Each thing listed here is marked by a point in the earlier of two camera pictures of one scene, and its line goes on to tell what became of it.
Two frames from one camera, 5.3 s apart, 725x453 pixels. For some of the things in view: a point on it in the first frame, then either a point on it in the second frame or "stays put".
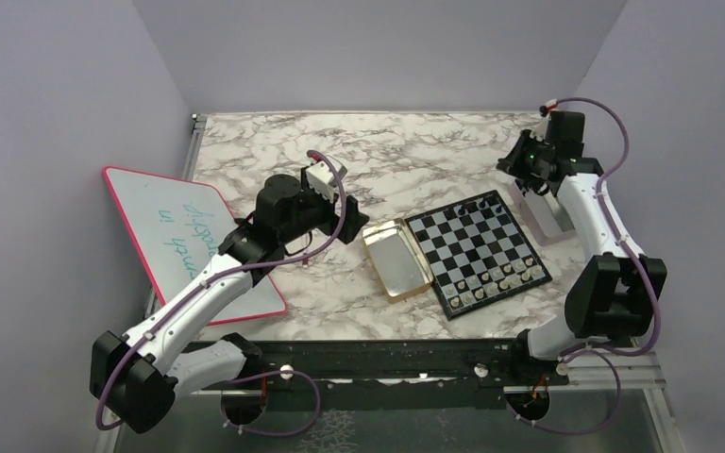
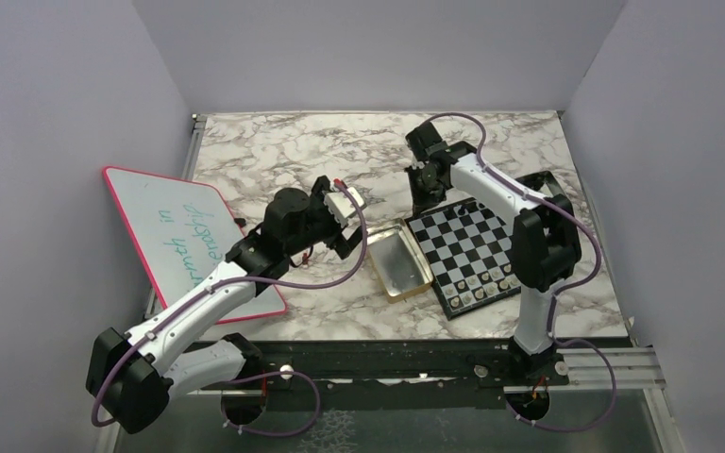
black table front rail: [493, 364] stays put
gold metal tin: [398, 262] stays put
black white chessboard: [476, 254] stays put
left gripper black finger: [354, 221] → [345, 246]
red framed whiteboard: [179, 225] stays put
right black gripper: [510, 164] → [421, 201]
